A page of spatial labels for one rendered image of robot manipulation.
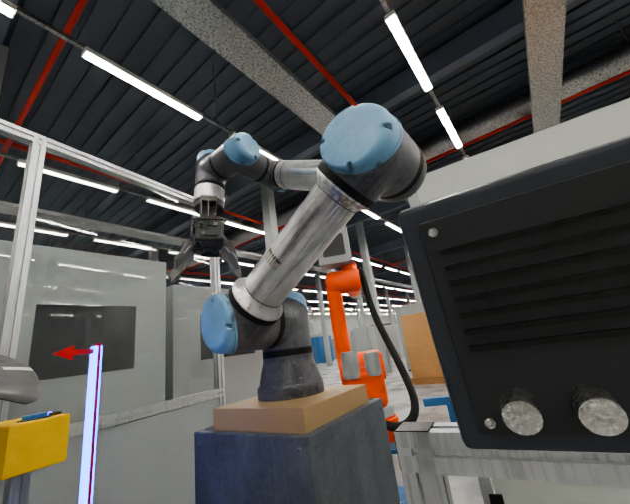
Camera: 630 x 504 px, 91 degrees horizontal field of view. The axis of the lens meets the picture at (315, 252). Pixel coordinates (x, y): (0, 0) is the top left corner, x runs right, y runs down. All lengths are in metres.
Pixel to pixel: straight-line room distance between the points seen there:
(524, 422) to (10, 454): 0.83
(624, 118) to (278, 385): 1.84
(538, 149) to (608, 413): 1.74
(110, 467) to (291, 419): 1.02
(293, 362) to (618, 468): 0.54
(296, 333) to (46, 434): 0.53
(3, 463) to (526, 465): 0.83
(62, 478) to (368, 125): 1.38
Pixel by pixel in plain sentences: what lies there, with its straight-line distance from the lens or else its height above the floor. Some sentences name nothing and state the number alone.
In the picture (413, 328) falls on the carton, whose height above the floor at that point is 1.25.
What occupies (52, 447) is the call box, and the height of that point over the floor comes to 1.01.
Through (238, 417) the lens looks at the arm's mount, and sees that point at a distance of 0.70.
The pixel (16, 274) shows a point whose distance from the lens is 1.42.
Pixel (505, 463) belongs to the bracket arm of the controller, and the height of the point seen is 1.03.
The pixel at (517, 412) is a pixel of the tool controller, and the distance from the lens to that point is 0.25.
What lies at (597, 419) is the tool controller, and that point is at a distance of 0.26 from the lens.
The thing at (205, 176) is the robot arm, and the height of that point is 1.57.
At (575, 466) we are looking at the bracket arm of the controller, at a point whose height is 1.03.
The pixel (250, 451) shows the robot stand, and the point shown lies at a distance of 0.67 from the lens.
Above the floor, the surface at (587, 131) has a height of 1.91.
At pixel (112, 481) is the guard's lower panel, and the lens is 1.54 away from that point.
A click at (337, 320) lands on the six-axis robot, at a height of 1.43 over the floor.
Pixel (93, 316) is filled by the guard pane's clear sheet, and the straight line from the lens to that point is 1.49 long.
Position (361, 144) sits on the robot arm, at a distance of 0.47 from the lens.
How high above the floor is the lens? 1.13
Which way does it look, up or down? 17 degrees up
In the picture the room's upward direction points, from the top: 8 degrees counter-clockwise
